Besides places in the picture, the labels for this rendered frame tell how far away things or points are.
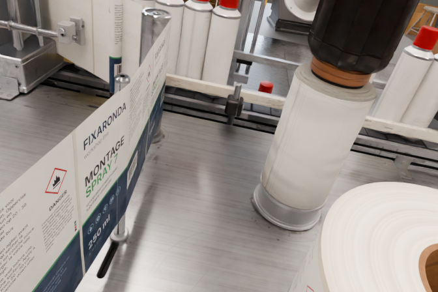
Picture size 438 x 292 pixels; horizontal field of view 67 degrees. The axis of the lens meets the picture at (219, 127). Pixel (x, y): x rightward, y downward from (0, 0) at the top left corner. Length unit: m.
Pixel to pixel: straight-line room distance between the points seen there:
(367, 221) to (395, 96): 0.46
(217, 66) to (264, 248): 0.35
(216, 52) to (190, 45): 0.05
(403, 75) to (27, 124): 0.63
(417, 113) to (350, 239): 0.51
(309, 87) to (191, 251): 0.21
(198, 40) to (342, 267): 0.49
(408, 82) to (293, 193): 0.37
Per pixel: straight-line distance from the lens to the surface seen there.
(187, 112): 0.65
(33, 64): 0.64
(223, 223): 0.41
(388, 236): 0.26
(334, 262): 0.22
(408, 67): 0.68
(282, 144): 0.37
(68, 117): 0.57
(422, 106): 0.72
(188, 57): 0.64
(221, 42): 0.61
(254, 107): 0.66
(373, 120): 0.69
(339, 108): 0.33
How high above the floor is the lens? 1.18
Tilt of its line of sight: 32 degrees down
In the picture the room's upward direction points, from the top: 12 degrees clockwise
